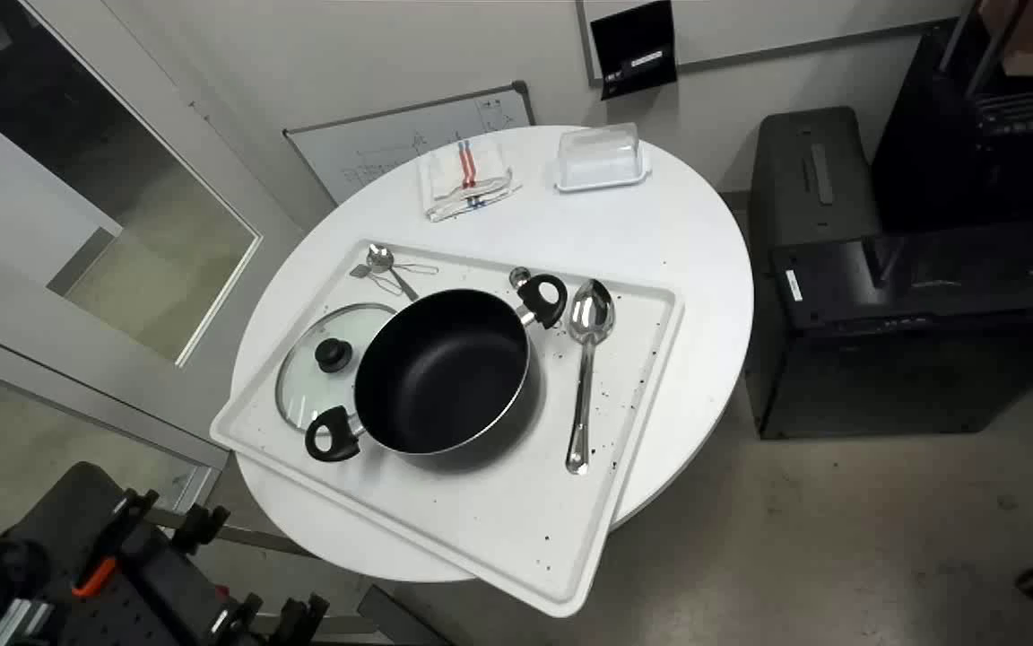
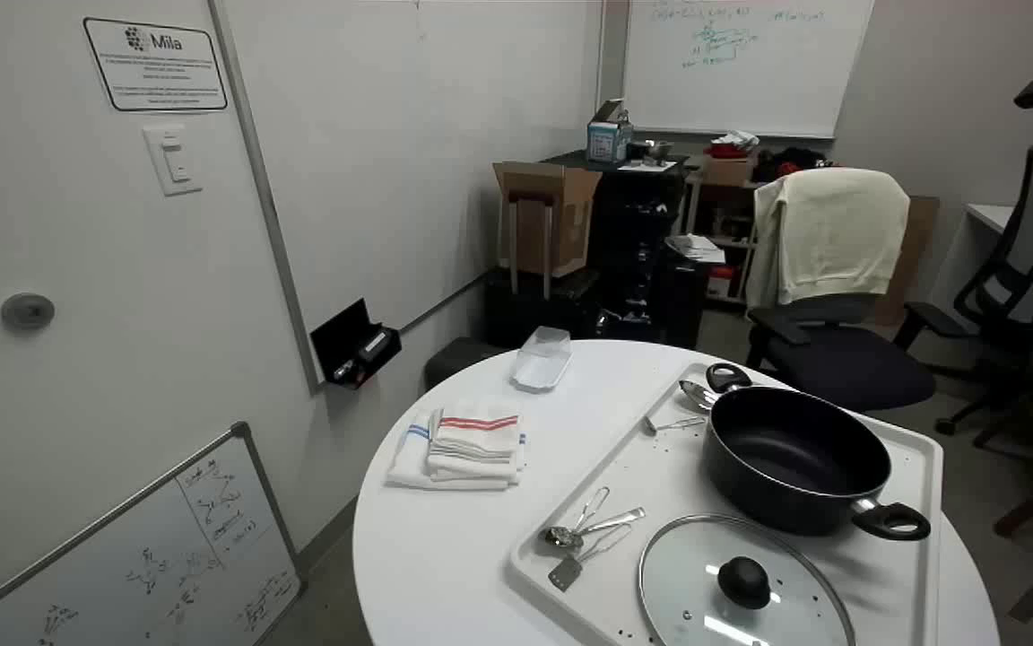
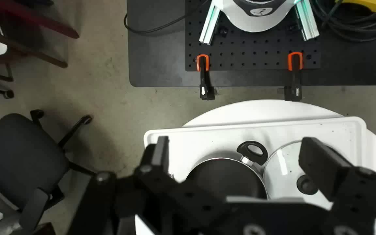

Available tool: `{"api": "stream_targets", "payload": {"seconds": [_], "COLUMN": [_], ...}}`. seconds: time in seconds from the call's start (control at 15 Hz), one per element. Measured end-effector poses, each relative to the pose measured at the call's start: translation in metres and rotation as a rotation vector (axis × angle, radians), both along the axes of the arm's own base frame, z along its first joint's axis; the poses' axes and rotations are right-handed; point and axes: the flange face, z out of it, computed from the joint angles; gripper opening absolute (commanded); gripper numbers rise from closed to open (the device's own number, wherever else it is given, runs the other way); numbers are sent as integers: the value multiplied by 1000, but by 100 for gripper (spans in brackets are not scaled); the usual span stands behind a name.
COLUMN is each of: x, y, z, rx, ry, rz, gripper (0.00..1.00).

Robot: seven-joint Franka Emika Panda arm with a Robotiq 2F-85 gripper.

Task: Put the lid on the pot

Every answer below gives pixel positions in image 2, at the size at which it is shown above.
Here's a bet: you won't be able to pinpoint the open cardboard box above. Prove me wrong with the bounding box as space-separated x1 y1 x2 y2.
493 158 604 285

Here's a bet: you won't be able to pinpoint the white desk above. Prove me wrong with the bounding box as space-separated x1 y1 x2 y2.
965 200 1033 293

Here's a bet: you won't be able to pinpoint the white light switch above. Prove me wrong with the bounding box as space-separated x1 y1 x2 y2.
141 121 206 200

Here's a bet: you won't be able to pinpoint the flat brown cardboard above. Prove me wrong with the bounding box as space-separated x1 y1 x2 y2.
873 193 945 340

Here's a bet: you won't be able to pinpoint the black eraser holder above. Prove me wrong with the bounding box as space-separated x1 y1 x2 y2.
309 298 406 391

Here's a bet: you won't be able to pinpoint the wooden shelf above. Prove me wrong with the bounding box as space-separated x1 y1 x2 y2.
681 146 781 304

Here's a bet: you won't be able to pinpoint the round grey wall knob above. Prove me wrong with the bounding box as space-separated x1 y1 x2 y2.
0 291 58 333

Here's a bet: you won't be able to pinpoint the black cooking pot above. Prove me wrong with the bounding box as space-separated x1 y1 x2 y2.
701 359 938 547

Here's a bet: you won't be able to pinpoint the white papers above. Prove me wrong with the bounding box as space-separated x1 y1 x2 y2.
665 230 728 269

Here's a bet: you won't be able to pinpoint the black bag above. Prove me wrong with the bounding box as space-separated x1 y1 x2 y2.
754 145 831 185

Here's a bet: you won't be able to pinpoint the large wall whiteboard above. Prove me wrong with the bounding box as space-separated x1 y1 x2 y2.
206 0 610 391

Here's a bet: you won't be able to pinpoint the white towel with red stripe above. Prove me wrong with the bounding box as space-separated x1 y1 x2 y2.
422 408 530 465

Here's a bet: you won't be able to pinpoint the black filing cabinet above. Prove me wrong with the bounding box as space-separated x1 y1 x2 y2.
586 158 697 343

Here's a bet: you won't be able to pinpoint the small metal scraper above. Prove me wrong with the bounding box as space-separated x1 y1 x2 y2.
547 549 590 597

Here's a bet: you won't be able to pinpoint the black crate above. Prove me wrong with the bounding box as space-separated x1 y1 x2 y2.
480 263 604 353

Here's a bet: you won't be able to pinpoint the clear plastic container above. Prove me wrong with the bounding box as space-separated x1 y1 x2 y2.
509 324 573 396

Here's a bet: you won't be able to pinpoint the small framed whiteboard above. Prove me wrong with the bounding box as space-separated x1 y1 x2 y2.
0 421 305 646

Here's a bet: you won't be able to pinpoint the white wall sign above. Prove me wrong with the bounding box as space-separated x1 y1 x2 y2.
80 14 235 116

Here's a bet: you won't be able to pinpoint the whiteboard with green writing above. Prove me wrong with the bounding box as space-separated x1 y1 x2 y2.
620 0 879 145

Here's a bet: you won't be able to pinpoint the red item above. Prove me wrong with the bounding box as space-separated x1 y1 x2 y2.
707 134 766 160

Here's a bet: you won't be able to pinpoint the dark floor object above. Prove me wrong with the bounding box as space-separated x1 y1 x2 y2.
419 333 503 396

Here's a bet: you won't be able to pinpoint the cream cloth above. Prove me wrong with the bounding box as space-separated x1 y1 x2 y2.
743 166 916 313

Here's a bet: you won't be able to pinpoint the glass lid with black knob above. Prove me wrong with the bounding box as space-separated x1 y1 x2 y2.
634 514 858 646

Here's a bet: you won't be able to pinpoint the black mesh office chair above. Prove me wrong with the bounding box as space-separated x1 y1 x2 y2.
934 145 1033 441

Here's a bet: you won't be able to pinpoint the blue tissue box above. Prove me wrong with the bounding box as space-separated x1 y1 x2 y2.
586 99 634 170

